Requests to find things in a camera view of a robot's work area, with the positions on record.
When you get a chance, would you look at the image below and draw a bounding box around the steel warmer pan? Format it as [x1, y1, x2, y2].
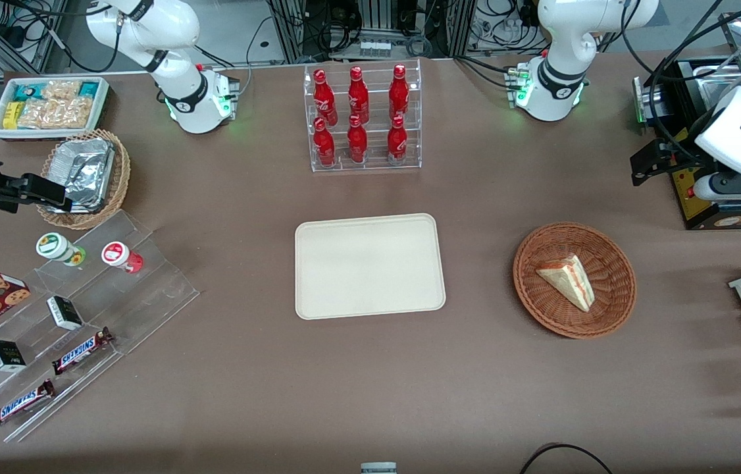
[694, 65, 741, 114]

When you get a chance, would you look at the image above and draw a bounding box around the aluminium frame rack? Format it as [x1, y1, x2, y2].
[268, 0, 480, 63]

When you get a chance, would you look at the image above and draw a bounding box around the silver foil packet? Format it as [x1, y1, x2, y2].
[47, 138, 115, 214]

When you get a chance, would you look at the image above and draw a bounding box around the red lid white cup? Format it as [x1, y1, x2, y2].
[101, 242, 145, 274]

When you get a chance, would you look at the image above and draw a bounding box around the large clear cracker bag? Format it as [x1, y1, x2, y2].
[18, 97, 94, 130]

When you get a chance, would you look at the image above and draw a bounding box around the small clear cracker bag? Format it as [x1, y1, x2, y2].
[41, 80, 82, 101]

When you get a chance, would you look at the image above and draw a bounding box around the black floor cable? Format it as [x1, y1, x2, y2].
[519, 444, 615, 474]

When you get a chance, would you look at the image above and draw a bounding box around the light tan wicker basket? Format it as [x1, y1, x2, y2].
[36, 129, 132, 230]

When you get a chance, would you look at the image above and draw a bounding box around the black food warmer machine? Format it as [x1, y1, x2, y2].
[632, 56, 741, 231]

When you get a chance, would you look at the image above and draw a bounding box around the beige plastic tray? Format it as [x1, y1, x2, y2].
[295, 213, 447, 321]

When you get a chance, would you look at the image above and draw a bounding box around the clear acrylic stepped display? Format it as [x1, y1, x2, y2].
[0, 209, 200, 443]

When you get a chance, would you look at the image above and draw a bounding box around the clear acrylic bottle rack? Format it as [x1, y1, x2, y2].
[303, 58, 422, 173]

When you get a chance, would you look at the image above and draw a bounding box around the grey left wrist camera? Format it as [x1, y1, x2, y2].
[693, 174, 741, 202]

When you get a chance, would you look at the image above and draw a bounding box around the brown round wicker basket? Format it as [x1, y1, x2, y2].
[513, 222, 638, 340]

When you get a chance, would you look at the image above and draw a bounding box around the small black white box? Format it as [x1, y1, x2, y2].
[47, 296, 84, 331]
[0, 340, 27, 373]

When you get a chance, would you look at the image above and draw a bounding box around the green lid white cup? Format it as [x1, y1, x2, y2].
[36, 232, 87, 267]

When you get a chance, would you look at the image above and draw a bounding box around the triangle sandwich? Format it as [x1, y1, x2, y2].
[535, 254, 596, 313]

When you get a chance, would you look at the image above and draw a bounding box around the red cola bottle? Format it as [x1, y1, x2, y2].
[313, 117, 336, 167]
[387, 115, 408, 165]
[389, 64, 410, 122]
[348, 66, 370, 124]
[313, 68, 338, 126]
[347, 115, 369, 164]

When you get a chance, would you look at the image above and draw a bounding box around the brown Snickers bar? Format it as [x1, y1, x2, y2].
[0, 379, 57, 430]
[51, 327, 115, 376]

